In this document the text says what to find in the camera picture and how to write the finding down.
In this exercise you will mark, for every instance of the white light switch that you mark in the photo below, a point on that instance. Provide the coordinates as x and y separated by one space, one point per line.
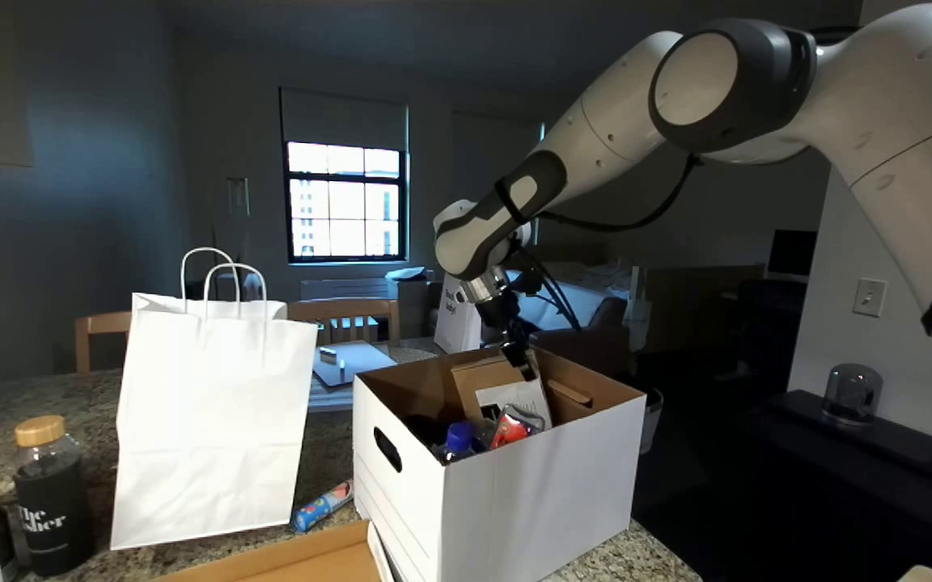
867 299

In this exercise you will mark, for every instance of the grey sofa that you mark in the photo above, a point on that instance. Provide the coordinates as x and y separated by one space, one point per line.
575 307

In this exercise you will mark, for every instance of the narrow white paper bag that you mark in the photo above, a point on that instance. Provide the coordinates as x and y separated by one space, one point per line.
454 326

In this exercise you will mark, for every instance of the wooden chair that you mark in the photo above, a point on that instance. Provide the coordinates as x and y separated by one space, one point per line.
340 313
99 329

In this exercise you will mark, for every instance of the white window blind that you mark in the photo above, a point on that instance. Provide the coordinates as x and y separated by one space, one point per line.
340 116

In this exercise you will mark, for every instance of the dark jar wooden lid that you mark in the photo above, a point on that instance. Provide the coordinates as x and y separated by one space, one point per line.
45 507

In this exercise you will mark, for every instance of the small brown cardboard box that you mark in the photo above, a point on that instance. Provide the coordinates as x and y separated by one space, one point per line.
487 389

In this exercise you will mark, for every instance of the window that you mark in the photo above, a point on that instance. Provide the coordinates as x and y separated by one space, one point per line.
345 197

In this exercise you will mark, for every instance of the dark sideboard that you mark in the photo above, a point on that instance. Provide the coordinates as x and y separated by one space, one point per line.
843 486

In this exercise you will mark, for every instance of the blue packet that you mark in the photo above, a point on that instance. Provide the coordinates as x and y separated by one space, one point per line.
321 507

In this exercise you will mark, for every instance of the clear bottle blue cap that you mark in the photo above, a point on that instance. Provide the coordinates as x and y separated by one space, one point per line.
458 440

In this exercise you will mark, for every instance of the glass jar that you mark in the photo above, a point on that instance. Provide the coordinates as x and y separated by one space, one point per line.
852 389

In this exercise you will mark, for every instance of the big white cardboard box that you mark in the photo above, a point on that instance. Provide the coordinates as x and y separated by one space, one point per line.
531 507

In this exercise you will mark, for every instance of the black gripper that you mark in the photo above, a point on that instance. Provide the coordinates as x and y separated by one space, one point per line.
505 313

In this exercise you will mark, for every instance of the dark monitor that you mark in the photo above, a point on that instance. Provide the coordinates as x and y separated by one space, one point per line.
792 253

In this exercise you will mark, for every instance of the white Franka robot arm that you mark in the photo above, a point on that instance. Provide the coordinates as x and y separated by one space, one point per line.
896 118

